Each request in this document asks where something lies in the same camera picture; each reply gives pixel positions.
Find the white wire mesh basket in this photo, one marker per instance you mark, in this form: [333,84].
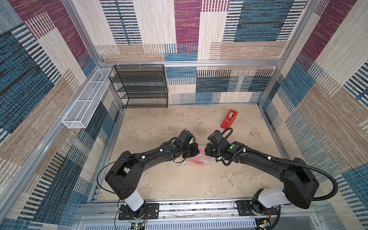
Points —
[81,112]

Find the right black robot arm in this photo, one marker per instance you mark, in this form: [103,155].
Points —
[299,183]

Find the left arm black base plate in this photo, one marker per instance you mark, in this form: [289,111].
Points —
[146,211]

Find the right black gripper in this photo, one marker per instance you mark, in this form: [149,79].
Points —
[210,150]

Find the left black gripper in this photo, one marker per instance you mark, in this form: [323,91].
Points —
[196,148]

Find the aluminium mounting rail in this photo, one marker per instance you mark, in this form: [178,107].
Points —
[197,214]

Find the clear bubble wrap sheet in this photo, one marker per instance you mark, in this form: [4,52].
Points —
[201,152]

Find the black wire mesh shelf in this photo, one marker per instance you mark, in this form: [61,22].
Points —
[141,86]

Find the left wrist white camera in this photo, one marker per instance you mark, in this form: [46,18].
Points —
[185,138]

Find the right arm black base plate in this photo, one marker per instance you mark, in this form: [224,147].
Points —
[253,208]

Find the red tape dispenser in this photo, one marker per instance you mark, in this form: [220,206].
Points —
[229,119]

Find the orange plastic bowl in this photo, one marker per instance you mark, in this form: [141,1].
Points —
[199,160]

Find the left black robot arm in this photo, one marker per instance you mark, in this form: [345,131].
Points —
[125,174]

